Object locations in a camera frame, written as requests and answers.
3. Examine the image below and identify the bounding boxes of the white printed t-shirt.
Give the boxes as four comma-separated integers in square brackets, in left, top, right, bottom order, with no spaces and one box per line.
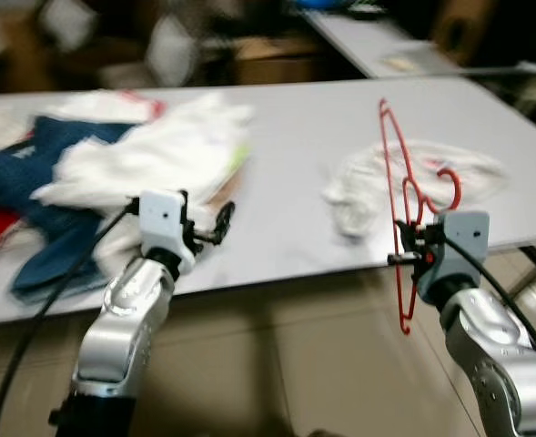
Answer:
[322,141,510,242]

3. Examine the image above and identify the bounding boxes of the red wire hanger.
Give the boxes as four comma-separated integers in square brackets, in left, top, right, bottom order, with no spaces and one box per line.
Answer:
[377,98,464,336]

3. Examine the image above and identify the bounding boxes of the white cloth pile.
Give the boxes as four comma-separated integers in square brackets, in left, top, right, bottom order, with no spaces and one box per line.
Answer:
[31,91,255,215]

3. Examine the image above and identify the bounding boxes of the grey table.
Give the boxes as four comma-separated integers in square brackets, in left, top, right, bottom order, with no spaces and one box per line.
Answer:
[299,9,536,78]
[0,77,536,329]

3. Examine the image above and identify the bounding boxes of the white garment with red trim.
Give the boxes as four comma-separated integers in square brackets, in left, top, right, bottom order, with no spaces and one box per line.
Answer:
[40,88,168,126]

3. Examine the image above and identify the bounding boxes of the brown cardboard box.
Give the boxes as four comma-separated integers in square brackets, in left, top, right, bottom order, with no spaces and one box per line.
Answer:
[236,36,319,85]

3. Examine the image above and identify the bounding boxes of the blue denim jeans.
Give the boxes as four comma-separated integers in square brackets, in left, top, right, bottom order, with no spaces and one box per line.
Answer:
[0,114,137,301]

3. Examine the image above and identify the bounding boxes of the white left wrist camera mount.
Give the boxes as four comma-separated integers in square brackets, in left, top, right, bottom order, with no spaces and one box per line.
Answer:
[138,189,196,274]

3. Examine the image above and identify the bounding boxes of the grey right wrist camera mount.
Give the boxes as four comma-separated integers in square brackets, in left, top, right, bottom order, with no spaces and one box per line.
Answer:
[429,209,491,292]

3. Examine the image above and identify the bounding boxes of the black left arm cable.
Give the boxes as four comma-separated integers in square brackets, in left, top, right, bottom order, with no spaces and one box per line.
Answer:
[0,205,141,437]

